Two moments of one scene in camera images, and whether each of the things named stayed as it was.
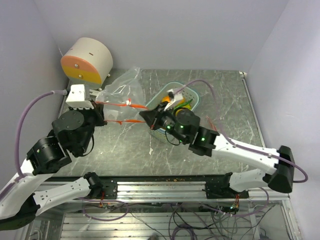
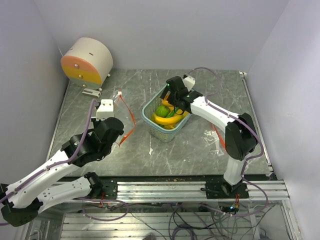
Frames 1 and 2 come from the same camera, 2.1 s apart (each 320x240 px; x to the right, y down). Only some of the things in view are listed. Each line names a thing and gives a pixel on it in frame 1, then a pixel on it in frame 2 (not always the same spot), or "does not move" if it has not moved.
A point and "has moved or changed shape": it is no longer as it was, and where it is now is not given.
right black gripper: x=153 y=117 to x=165 y=93
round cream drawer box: x=87 y=61 does not move
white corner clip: x=244 y=73 does not move
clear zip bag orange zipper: x=122 y=98 has moved or changed shape
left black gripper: x=97 y=112 to x=95 y=123
